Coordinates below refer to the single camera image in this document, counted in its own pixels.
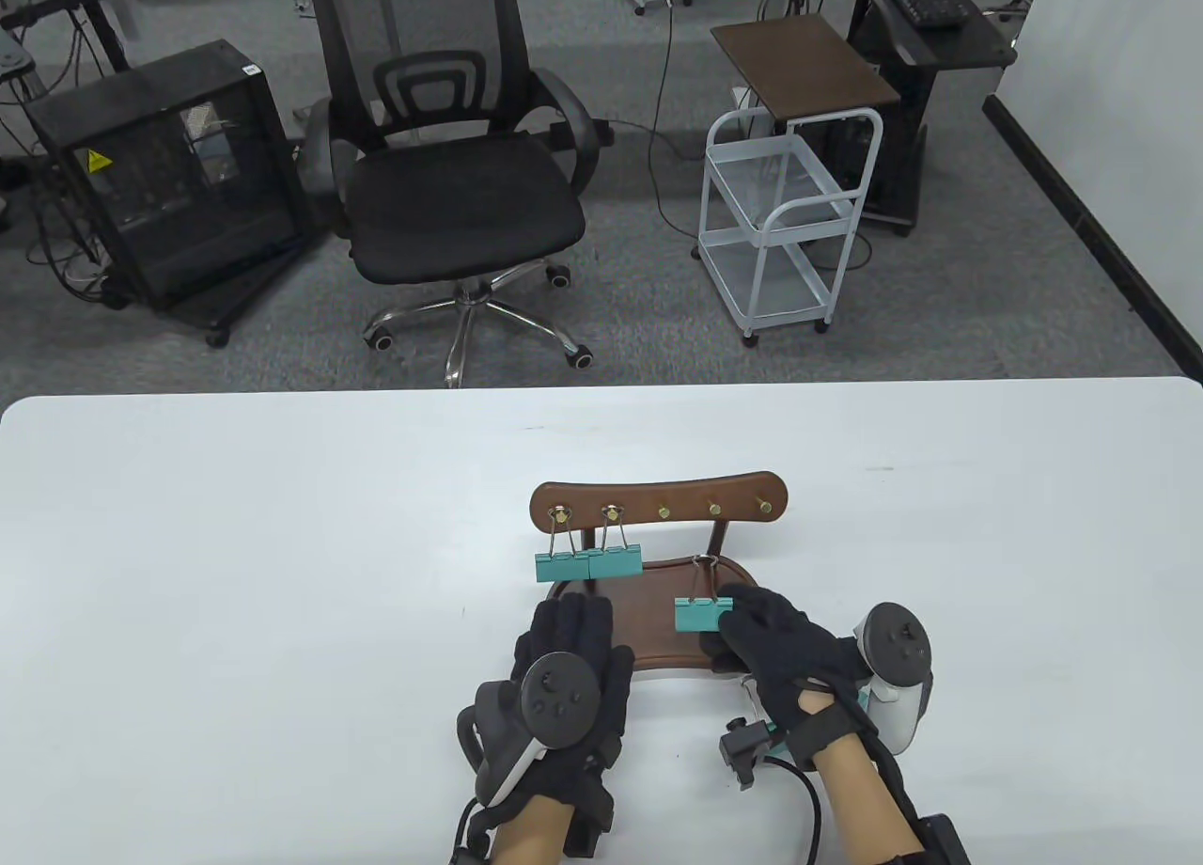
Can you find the person's right forearm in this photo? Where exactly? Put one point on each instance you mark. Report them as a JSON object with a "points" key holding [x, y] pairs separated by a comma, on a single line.
{"points": [[865, 809]]}

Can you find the white desk leg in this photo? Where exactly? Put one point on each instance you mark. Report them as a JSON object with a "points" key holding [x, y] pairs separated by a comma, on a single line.
{"points": [[120, 0]]}

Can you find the black computer desk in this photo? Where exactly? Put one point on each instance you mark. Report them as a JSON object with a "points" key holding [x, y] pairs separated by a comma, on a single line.
{"points": [[968, 42]]}

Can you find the person's left forearm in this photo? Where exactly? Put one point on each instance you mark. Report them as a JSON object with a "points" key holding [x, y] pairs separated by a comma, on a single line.
{"points": [[533, 837]]}

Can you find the black desktop tower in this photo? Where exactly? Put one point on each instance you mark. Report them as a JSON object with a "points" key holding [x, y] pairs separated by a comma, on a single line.
{"points": [[857, 155]]}

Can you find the white power strip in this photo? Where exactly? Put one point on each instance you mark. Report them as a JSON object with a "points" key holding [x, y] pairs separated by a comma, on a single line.
{"points": [[86, 277]]}

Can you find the black power strip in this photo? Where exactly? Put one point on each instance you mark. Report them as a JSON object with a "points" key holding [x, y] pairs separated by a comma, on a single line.
{"points": [[606, 134]]}

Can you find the black wheeled computer stand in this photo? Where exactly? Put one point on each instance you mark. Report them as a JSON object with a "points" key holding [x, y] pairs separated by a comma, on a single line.
{"points": [[244, 291]]}

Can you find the person's left hand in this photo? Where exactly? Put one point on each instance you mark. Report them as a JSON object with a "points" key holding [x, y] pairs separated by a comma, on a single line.
{"points": [[578, 625]]}

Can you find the black glass computer case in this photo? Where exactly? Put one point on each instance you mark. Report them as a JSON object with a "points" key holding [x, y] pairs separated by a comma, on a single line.
{"points": [[169, 179]]}

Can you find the brown wooden key rack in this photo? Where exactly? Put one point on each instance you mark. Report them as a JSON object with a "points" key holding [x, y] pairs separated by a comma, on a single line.
{"points": [[658, 489]]}

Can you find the black VR controller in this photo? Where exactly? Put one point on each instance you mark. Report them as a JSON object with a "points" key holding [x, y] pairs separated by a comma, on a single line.
{"points": [[898, 649], [559, 700]]}

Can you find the brown wooden side table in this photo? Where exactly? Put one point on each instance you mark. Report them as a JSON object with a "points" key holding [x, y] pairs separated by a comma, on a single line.
{"points": [[799, 61]]}

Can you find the person's right hand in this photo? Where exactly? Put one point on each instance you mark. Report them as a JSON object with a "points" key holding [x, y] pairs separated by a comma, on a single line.
{"points": [[780, 639]]}

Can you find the black mesh office chair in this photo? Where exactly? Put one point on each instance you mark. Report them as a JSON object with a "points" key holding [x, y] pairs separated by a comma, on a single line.
{"points": [[460, 207]]}

